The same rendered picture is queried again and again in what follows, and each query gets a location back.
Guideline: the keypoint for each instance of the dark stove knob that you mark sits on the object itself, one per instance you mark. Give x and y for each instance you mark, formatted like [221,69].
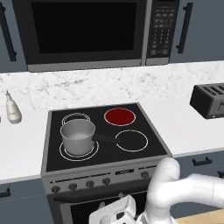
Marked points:
[55,189]
[89,183]
[144,174]
[72,186]
[106,181]

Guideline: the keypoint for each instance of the black and grey stove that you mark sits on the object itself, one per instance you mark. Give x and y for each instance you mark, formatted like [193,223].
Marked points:
[105,154]

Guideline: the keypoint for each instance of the black oven door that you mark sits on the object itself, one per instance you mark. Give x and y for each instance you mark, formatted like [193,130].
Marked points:
[75,211]

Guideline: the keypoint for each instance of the white bottle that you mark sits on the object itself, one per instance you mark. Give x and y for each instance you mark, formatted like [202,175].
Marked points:
[13,110]

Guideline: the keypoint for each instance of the blue-grey drawer front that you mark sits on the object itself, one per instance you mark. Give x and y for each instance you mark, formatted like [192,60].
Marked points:
[23,204]
[189,170]

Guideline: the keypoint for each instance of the blue-grey cupboard door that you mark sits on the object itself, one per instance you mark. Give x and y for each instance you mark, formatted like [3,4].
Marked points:
[20,35]
[207,29]

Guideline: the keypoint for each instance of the black microwave door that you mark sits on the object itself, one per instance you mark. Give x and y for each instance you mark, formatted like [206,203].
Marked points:
[84,29]

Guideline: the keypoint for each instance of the black toaster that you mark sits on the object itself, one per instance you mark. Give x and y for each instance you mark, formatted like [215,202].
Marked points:
[208,102]

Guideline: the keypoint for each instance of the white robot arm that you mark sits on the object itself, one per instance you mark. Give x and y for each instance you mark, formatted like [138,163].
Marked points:
[186,189]

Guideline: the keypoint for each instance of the black and grey microwave oven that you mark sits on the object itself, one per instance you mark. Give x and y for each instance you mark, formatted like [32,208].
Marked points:
[163,35]

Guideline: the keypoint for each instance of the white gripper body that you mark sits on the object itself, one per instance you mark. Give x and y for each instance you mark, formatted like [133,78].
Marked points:
[116,205]

